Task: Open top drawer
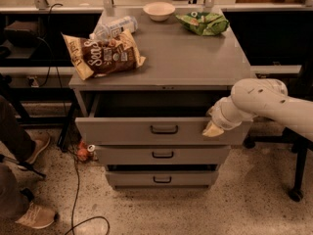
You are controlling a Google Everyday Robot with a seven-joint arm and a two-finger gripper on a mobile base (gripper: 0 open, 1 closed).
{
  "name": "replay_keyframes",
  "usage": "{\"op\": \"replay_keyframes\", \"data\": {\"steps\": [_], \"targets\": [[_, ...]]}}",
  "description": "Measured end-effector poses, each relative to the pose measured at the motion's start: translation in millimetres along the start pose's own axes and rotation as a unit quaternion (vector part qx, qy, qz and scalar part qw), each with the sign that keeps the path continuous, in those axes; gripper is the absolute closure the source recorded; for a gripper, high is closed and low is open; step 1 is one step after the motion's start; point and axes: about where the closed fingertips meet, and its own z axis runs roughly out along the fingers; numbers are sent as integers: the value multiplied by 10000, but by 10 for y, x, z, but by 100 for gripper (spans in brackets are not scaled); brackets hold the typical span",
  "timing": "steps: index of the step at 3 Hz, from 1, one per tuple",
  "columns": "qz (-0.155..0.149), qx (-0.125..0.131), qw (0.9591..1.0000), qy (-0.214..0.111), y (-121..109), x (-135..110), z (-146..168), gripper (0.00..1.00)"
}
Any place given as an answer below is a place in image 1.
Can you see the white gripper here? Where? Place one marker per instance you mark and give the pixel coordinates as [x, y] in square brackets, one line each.
[219, 117]

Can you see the grey top drawer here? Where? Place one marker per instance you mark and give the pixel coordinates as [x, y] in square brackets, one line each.
[154, 118]

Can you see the grey drawer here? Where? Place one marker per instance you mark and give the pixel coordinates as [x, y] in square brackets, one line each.
[162, 155]
[132, 179]
[154, 118]

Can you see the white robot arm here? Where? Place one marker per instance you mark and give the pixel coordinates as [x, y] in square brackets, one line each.
[268, 98]

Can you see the grey metal drawer cabinet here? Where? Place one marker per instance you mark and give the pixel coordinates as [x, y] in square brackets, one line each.
[176, 60]

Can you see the grey middle drawer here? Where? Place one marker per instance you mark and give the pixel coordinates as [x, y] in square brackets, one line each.
[162, 155]

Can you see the grey bottom drawer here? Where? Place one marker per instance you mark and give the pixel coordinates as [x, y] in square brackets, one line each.
[132, 179]

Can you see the black rolling stand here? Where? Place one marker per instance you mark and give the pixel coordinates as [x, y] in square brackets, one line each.
[299, 146]

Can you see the green snack bag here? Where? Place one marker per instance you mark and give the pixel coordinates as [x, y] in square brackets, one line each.
[203, 23]

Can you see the orange soda can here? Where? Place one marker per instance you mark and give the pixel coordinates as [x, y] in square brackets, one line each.
[82, 152]

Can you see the white ceramic bowl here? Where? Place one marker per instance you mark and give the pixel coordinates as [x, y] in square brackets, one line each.
[159, 11]

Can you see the brown sea salt chip bag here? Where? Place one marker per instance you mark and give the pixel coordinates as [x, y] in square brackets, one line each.
[94, 58]

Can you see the clear plastic water bottle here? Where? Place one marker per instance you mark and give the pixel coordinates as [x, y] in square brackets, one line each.
[107, 30]

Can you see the tan sneaker far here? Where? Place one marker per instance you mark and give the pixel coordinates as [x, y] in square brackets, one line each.
[37, 147]

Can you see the tan sneaker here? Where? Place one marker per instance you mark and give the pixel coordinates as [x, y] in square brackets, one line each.
[37, 217]
[37, 147]

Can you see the tan sneaker near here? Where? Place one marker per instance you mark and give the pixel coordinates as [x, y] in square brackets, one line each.
[37, 217]

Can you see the black box on shelf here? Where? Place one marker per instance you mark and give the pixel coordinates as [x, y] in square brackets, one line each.
[22, 34]

